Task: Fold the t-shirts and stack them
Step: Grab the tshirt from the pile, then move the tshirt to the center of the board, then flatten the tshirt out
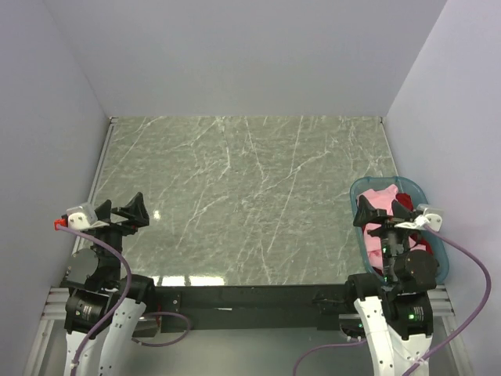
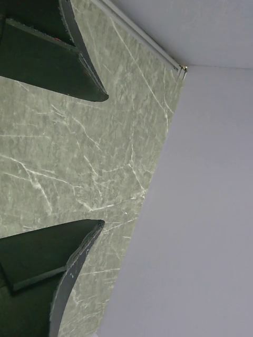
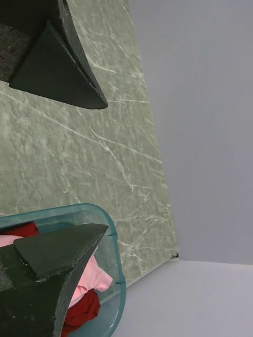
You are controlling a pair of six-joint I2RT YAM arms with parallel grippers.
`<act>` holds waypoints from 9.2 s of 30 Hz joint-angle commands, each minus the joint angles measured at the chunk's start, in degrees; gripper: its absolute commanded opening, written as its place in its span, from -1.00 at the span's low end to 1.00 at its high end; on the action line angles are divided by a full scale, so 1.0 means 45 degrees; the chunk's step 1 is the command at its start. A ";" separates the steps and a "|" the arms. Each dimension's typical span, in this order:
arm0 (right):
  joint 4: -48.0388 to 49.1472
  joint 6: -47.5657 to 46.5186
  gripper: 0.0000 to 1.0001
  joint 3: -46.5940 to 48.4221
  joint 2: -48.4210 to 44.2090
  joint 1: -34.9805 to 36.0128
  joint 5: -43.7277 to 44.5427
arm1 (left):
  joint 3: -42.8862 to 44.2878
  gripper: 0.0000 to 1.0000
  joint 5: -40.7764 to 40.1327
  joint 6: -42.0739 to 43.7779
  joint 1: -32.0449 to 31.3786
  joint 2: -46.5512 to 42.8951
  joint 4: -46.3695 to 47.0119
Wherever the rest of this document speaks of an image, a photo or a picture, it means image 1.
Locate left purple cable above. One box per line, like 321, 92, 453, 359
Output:
58, 226, 193, 376

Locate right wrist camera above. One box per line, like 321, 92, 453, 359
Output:
395, 204, 444, 232

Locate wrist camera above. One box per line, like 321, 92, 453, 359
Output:
54, 203, 108, 231
395, 204, 444, 232

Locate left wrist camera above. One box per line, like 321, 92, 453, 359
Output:
54, 203, 108, 231

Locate black base beam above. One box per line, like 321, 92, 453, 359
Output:
154, 284, 365, 338

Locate pink t shirt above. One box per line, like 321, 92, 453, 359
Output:
358, 184, 427, 271

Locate aluminium rail frame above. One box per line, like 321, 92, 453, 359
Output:
23, 285, 474, 375

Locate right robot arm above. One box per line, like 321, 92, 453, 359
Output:
346, 196, 442, 375

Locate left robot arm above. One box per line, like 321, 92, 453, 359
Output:
55, 193, 156, 375

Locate blue plastic basket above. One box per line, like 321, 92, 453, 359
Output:
349, 176, 449, 285

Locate red t shirt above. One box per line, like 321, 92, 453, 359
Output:
362, 191, 439, 279

